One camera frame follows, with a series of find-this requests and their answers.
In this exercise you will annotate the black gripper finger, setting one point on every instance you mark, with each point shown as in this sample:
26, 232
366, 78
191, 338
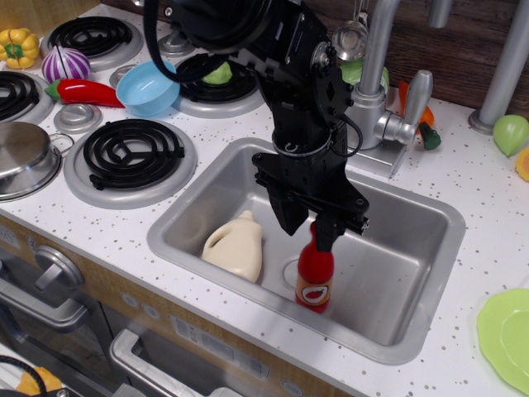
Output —
329, 226
288, 211

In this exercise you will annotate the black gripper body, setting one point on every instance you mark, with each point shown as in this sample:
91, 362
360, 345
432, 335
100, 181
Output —
317, 181

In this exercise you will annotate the red ketchup bottle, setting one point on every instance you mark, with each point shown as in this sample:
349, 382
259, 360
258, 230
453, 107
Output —
315, 276

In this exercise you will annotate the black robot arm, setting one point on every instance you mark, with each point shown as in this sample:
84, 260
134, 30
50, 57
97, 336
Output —
285, 46

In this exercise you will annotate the grey sink basin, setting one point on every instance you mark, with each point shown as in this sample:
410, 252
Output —
387, 283

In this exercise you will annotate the cream detergent jug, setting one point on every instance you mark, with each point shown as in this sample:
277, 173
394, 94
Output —
236, 247

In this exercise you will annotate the silver faucet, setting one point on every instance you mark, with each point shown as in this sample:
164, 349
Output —
385, 134

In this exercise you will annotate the orange carrot toy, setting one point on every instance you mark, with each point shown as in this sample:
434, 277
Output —
430, 138

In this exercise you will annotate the back right stove burner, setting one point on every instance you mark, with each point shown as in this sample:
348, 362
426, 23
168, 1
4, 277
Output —
236, 98

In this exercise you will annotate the stove burner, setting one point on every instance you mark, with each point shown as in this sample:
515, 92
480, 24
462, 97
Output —
129, 164
23, 98
236, 98
107, 42

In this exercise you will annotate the hanging steel ladle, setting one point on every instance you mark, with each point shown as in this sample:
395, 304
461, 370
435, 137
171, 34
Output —
350, 39

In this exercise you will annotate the green lettuce ball toy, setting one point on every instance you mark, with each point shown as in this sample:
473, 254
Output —
221, 75

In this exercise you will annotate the front right stove burner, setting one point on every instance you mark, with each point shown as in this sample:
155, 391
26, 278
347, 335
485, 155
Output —
129, 164

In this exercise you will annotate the light blue bowl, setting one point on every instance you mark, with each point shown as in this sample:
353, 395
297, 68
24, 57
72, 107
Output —
145, 91

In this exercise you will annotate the green pear toy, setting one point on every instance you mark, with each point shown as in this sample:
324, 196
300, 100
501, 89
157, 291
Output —
510, 132

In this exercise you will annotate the green plate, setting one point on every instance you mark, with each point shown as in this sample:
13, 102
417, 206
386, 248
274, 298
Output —
502, 327

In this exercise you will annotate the grey stove knob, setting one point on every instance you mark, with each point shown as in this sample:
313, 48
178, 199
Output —
174, 45
77, 118
118, 74

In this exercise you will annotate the orange fruit slice toy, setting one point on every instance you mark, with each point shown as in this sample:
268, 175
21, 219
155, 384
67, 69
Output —
522, 164

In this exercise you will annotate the grey support pole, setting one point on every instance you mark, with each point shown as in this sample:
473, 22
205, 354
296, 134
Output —
506, 75

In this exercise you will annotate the grey stove knob middle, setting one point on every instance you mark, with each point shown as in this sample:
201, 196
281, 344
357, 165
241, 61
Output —
118, 74

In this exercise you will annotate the grey stove knob front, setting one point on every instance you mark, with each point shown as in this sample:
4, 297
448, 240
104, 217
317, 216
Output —
77, 118

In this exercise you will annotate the grey oven dial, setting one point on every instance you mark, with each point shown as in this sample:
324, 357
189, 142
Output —
57, 269

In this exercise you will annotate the back left stove burner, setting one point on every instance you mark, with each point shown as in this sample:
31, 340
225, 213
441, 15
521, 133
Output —
107, 42

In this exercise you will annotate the red chili pepper toy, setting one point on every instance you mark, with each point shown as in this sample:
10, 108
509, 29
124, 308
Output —
72, 91

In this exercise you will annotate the steel pot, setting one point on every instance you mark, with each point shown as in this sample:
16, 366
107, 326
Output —
30, 158

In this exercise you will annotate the purple onion toy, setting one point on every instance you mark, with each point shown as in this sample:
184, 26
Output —
65, 63

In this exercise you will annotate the front left stove burner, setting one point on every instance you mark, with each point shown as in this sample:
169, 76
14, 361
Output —
23, 98

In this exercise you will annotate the yellow bell pepper toy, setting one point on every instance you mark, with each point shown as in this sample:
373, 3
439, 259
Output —
20, 48

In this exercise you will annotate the grey dishwasher handle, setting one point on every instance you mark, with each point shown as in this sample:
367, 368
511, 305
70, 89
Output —
122, 355

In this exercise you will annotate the grey oven door handle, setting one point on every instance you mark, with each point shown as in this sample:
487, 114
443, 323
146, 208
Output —
64, 318

